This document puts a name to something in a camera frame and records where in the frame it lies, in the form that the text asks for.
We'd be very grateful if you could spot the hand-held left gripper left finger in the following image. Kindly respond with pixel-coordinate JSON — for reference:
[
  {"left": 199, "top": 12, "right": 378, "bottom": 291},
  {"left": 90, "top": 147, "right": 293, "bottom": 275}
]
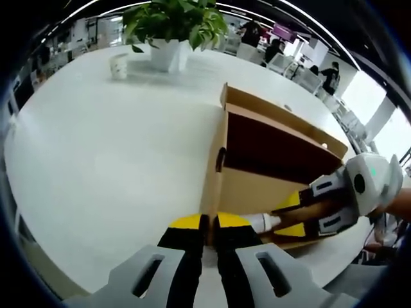
[{"left": 64, "top": 213, "right": 209, "bottom": 308}]

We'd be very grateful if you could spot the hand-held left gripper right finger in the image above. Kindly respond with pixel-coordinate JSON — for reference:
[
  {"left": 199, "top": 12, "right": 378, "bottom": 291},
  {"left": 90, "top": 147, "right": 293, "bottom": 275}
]
[{"left": 213, "top": 211, "right": 359, "bottom": 308}]

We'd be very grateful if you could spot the white spray bottle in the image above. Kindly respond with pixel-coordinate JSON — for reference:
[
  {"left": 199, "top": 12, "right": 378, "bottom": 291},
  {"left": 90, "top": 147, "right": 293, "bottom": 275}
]
[{"left": 249, "top": 213, "right": 284, "bottom": 232}]

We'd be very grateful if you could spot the brown cardboard shoe box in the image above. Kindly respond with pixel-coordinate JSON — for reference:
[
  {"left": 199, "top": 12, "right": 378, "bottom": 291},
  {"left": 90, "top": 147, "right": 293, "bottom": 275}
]
[{"left": 201, "top": 82, "right": 349, "bottom": 251}]

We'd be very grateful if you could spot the grey chair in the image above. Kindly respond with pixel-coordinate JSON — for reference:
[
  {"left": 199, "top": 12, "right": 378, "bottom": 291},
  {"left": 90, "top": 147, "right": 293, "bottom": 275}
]
[{"left": 320, "top": 262, "right": 399, "bottom": 302}]

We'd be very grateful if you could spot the white office chair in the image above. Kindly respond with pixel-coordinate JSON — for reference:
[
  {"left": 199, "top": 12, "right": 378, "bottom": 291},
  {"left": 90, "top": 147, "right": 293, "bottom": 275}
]
[{"left": 268, "top": 53, "right": 295, "bottom": 76}]

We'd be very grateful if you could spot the long curved ceiling light strip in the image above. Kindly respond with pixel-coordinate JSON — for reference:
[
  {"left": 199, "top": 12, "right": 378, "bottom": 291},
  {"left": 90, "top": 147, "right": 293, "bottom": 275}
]
[{"left": 275, "top": 0, "right": 363, "bottom": 70}]

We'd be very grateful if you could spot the white paper cup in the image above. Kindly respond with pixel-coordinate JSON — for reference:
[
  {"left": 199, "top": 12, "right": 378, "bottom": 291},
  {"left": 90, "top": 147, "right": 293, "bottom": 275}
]
[{"left": 109, "top": 53, "right": 129, "bottom": 80}]

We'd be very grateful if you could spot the potted green plant white pot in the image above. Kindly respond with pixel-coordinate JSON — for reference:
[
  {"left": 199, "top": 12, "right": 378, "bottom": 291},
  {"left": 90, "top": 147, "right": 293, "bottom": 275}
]
[{"left": 121, "top": 0, "right": 229, "bottom": 73}]

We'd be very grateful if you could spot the purple wall screen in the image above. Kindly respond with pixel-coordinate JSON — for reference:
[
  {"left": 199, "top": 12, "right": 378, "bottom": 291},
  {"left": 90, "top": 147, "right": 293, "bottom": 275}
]
[{"left": 272, "top": 22, "right": 298, "bottom": 42}]

